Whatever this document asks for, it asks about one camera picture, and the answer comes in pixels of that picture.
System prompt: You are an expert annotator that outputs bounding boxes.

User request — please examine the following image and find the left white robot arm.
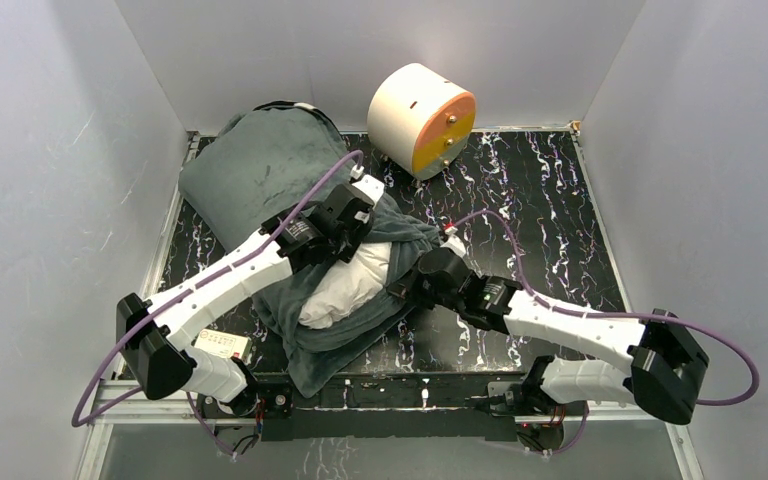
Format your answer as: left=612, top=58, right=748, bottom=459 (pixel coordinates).
left=117, top=176, right=385, bottom=416

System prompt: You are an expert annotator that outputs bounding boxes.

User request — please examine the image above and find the white pillow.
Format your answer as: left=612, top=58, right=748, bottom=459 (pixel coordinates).
left=298, top=242, right=392, bottom=330

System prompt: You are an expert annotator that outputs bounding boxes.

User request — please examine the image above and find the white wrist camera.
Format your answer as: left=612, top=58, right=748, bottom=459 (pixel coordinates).
left=441, top=223, right=467, bottom=258
left=350, top=165, right=386, bottom=206

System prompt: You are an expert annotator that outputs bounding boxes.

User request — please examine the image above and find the white labelled power box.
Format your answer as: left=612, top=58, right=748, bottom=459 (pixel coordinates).
left=194, top=328, right=252, bottom=362

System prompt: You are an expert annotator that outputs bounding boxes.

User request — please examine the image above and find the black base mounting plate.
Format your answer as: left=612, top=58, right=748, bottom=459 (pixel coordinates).
left=251, top=372, right=565, bottom=444

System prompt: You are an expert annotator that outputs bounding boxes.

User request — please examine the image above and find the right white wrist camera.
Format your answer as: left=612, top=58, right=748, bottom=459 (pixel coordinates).
left=441, top=223, right=467, bottom=258

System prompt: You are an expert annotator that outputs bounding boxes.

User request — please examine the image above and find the grey plush pillowcase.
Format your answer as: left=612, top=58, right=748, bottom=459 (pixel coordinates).
left=179, top=101, right=440, bottom=397

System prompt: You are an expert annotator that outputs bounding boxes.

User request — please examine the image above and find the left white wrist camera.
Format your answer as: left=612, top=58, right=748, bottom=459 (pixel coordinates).
left=350, top=165, right=386, bottom=206

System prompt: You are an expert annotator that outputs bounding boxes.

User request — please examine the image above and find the white orange cylindrical drum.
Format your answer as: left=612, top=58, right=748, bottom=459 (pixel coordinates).
left=366, top=63, right=477, bottom=181

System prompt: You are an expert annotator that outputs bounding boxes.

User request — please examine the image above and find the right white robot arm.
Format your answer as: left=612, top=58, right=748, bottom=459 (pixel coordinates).
left=387, top=247, right=709, bottom=425

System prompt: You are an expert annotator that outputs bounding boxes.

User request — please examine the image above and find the aluminium front frame rail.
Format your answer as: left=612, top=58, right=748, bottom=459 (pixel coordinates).
left=80, top=373, right=653, bottom=435

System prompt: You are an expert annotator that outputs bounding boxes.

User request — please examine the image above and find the aluminium left frame rail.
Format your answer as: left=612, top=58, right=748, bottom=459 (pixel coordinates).
left=99, top=131, right=202, bottom=381

